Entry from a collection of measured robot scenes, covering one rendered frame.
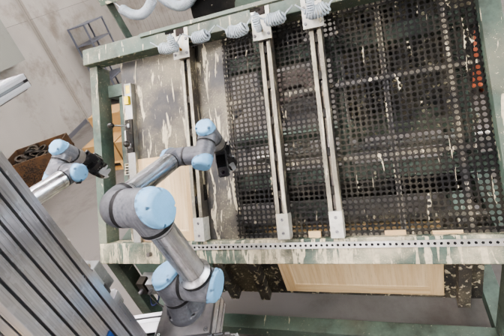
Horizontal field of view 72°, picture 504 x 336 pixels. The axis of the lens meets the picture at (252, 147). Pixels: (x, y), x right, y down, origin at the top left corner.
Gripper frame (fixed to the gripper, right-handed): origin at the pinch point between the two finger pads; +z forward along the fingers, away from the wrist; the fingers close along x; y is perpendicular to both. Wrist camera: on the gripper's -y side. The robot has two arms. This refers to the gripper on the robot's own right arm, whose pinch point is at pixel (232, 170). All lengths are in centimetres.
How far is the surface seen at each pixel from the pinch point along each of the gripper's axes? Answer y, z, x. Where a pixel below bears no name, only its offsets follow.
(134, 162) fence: 30, 19, 66
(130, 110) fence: 58, 5, 63
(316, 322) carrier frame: -59, 97, -17
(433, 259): -46, 31, -78
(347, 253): -38, 33, -43
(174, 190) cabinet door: 11, 28, 44
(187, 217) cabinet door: -4, 34, 39
